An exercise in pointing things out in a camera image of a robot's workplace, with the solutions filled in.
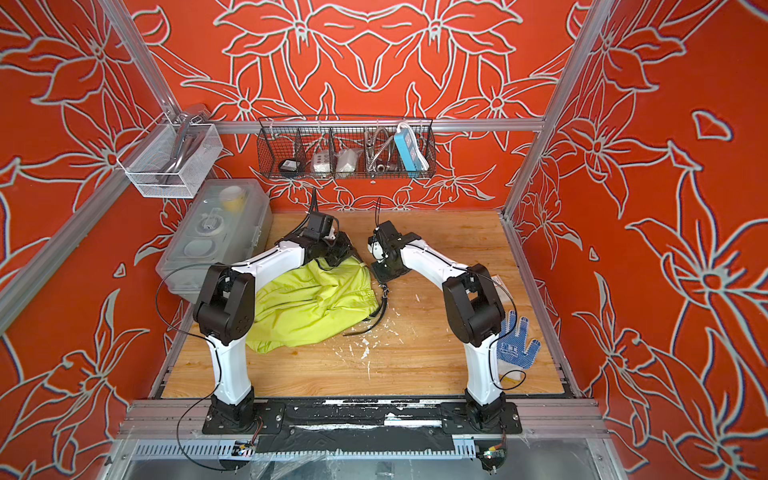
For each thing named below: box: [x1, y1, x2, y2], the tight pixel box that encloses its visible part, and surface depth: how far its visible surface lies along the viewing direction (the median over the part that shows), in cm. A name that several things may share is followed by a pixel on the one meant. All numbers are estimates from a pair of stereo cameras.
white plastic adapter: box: [336, 148, 357, 172], surface depth 96 cm
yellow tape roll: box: [220, 186, 246, 212], surface depth 104 cm
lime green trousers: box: [246, 257, 379, 353], surface depth 86 cm
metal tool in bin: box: [160, 104, 209, 184], surface depth 87 cm
